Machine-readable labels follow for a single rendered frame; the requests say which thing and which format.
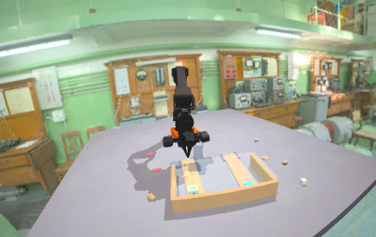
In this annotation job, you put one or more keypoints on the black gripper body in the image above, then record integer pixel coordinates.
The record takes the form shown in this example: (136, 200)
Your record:
(168, 140)

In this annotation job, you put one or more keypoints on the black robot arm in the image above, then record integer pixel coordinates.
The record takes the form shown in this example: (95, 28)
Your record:
(181, 103)

